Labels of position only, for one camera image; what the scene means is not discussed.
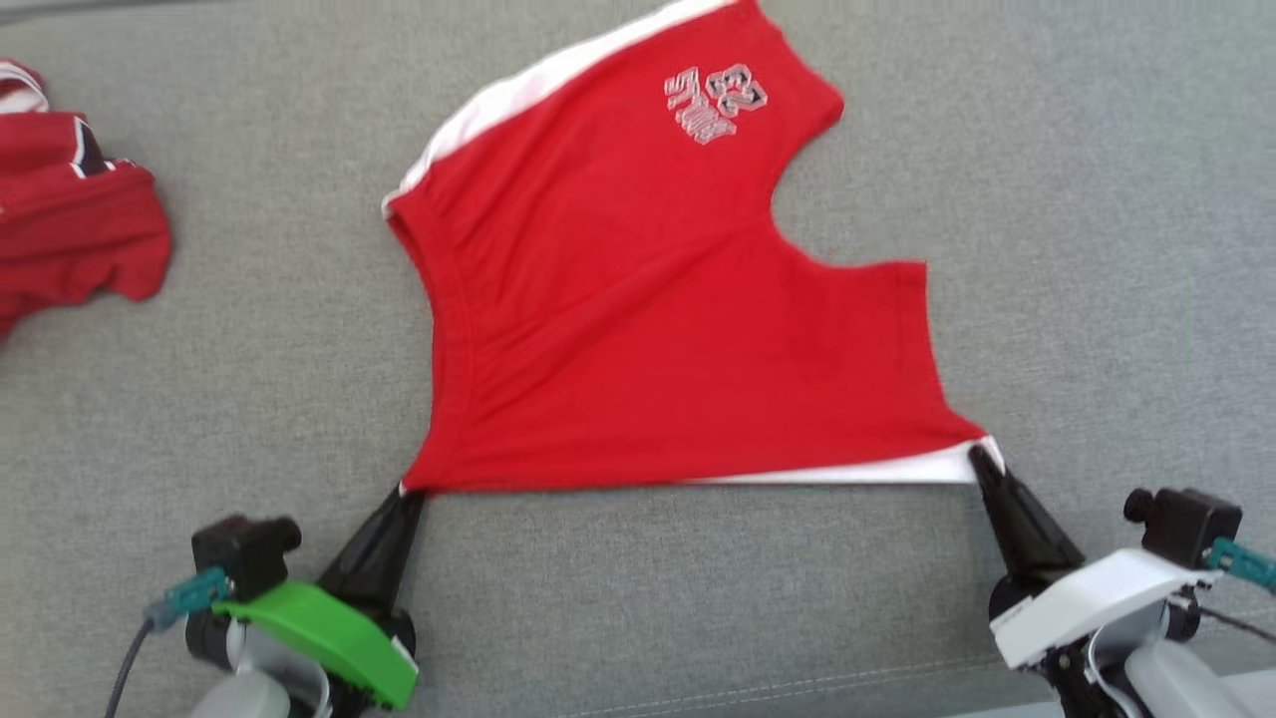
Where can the red shorts white stripe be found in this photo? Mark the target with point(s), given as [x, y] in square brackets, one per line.
[648, 319]

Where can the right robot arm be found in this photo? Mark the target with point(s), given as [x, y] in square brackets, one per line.
[1176, 683]

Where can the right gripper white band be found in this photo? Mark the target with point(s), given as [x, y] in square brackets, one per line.
[1087, 598]

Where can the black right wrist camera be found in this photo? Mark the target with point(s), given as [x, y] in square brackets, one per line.
[1186, 524]

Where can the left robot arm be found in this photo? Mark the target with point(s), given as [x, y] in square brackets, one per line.
[249, 688]

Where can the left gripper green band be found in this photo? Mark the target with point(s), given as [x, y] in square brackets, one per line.
[329, 633]

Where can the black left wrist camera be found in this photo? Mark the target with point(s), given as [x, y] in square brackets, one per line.
[244, 553]

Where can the red jersey white trim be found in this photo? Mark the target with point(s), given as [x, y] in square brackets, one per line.
[70, 239]

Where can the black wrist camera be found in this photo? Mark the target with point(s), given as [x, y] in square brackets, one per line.
[1186, 524]
[244, 553]

